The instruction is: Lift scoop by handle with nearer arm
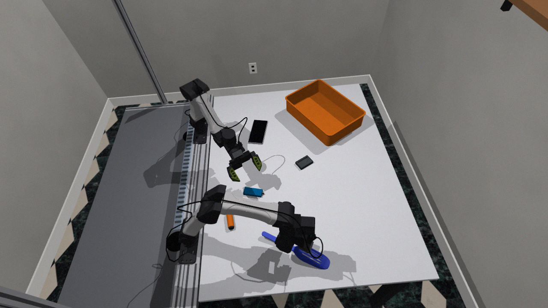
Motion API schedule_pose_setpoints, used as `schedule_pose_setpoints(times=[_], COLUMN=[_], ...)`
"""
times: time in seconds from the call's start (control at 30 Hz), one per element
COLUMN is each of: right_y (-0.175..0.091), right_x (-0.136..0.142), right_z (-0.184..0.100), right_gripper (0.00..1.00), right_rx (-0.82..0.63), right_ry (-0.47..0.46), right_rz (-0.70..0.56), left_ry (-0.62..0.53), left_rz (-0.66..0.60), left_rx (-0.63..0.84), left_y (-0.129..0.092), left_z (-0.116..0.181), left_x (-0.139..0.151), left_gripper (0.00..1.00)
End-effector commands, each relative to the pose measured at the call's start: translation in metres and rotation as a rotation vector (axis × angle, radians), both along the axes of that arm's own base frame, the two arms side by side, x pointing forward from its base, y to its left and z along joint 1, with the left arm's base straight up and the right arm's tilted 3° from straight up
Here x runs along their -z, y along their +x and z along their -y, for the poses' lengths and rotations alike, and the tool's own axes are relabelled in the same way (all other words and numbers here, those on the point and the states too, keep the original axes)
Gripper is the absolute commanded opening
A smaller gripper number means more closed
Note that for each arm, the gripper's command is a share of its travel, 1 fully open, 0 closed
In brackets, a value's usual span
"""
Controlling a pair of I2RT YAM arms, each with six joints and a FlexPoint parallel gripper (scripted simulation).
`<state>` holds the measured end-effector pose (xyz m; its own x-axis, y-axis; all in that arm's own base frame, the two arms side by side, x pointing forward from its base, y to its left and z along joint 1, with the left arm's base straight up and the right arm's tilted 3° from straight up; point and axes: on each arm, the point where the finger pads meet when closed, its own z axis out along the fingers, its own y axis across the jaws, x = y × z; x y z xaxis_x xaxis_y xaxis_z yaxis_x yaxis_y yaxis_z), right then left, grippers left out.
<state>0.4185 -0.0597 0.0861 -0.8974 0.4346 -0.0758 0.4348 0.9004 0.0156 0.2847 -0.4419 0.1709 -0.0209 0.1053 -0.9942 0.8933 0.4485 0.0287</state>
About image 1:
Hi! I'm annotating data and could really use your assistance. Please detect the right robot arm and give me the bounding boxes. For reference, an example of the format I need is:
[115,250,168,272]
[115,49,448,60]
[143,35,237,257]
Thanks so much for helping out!
[178,184,316,264]

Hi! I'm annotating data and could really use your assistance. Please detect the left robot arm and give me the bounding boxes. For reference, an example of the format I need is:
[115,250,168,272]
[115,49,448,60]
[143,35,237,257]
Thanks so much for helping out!
[179,78,245,160]

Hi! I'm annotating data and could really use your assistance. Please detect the orange cylinder with black end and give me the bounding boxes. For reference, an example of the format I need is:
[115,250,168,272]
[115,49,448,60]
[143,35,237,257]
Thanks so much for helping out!
[226,215,234,230]

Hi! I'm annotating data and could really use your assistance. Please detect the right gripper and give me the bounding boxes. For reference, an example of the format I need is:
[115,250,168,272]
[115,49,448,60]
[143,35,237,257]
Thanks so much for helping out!
[274,231,295,254]

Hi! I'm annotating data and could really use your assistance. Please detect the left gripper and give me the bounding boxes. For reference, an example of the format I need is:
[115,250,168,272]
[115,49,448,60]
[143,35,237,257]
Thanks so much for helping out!
[227,148,262,182]

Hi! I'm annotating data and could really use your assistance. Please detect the orange rectangular tray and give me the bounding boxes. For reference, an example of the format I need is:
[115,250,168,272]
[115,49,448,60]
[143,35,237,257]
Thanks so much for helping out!
[285,79,366,146]

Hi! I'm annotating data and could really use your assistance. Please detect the blue slotted spatula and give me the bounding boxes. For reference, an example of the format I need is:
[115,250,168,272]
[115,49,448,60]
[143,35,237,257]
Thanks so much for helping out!
[262,231,330,270]

